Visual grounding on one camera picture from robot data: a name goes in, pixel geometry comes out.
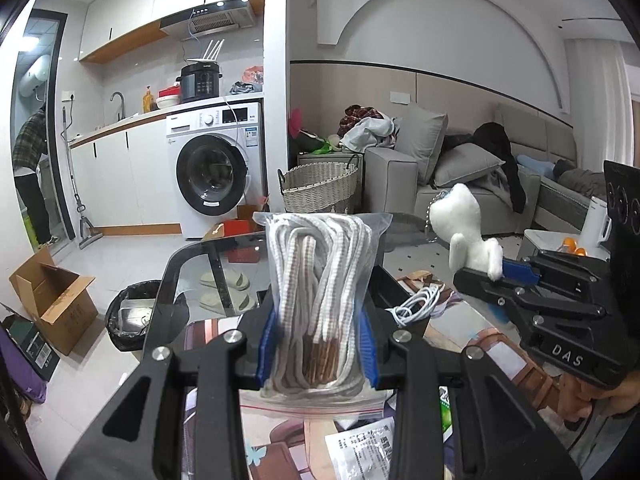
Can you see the dark green box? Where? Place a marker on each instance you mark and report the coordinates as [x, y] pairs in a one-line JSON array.
[[30, 345]]

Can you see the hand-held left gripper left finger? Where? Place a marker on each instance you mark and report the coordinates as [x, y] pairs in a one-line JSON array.
[[267, 345]]

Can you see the dark cloth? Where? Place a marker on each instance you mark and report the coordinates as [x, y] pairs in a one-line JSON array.
[[580, 177]]

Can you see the pile of clothes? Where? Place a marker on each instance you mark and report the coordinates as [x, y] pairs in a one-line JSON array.
[[370, 130]]

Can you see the black pressure cooker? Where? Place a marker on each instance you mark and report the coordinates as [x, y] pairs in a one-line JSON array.
[[200, 82]]

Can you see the green and white packet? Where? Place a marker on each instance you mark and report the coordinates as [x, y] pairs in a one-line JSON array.
[[360, 445]]

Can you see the grey pillow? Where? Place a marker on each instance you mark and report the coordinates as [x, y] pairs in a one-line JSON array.
[[420, 135], [465, 165]]

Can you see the green bag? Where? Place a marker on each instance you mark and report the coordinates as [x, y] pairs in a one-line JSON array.
[[320, 146]]

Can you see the white router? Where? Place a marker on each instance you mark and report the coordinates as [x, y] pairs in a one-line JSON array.
[[202, 61]]

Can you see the pink bag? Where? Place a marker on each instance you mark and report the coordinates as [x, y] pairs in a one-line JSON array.
[[254, 75]]

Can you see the white wall socket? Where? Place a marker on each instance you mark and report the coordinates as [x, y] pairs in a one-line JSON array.
[[401, 98]]

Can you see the white water heater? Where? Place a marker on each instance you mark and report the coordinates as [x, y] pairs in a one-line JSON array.
[[35, 77]]

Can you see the steel range hood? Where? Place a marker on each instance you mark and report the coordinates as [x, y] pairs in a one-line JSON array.
[[210, 22]]

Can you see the white wall cabinets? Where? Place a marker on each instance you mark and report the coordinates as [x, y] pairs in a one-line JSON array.
[[135, 5]]

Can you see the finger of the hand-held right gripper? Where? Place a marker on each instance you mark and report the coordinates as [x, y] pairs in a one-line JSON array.
[[520, 270], [485, 285]]

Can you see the white washing machine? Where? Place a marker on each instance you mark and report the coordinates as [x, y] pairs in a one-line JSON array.
[[220, 125]]

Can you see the red cardboard box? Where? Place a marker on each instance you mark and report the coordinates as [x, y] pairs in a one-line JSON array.
[[240, 227]]

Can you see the open cardboard box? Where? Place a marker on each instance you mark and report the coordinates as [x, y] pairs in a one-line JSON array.
[[65, 310]]

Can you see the wicker basket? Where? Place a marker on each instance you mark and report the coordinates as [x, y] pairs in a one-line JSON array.
[[320, 185]]

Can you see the black garment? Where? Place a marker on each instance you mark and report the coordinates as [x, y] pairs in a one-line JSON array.
[[500, 145]]

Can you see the purple bag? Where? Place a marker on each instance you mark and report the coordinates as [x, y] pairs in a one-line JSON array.
[[20, 380]]

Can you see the white bowl with red lid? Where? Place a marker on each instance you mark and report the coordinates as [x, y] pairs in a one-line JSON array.
[[167, 100]]

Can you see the small grey cabinet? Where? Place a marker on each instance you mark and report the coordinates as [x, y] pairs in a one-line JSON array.
[[330, 160]]

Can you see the yellow bottle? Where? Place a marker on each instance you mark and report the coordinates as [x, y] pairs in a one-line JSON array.
[[147, 102]]

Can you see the person's right hand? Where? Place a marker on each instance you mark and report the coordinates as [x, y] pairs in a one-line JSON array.
[[585, 400]]

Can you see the printed table mat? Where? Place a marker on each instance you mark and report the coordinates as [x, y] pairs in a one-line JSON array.
[[510, 365]]

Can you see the oranges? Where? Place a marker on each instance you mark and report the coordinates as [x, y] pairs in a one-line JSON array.
[[572, 246]]

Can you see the grey sofa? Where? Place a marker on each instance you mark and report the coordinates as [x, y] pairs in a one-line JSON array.
[[390, 180]]

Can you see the light blue cloth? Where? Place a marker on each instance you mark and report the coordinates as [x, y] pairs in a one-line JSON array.
[[535, 165]]

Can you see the flat mop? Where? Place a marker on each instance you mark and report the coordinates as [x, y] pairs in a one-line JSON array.
[[89, 234]]

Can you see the trash bin with black bag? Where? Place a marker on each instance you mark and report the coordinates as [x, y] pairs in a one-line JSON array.
[[125, 330]]

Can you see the steel faucet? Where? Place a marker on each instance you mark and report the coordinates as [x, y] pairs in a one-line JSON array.
[[122, 110]]

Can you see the white jug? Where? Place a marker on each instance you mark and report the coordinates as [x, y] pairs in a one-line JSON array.
[[595, 225]]

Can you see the beige slipper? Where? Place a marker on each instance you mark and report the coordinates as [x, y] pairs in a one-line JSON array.
[[225, 302], [225, 280]]

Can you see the white side table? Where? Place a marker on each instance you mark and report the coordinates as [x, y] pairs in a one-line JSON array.
[[545, 245]]

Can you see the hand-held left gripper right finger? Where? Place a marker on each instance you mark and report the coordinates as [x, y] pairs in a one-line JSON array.
[[367, 350]]

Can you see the white kitchen base cabinets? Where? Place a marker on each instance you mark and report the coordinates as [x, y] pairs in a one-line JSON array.
[[125, 185]]

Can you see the white plush toy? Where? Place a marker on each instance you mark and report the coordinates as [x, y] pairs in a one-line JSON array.
[[470, 220]]

